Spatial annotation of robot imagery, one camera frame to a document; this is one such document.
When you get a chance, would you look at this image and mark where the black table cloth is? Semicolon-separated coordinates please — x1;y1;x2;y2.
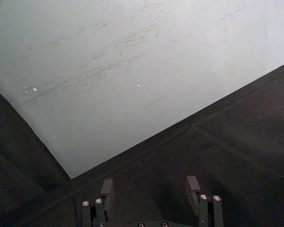
0;59;284;227

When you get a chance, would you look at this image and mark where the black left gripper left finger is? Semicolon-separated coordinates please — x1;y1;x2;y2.
81;178;115;227

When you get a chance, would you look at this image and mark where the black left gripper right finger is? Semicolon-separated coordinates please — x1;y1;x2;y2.
186;175;223;227

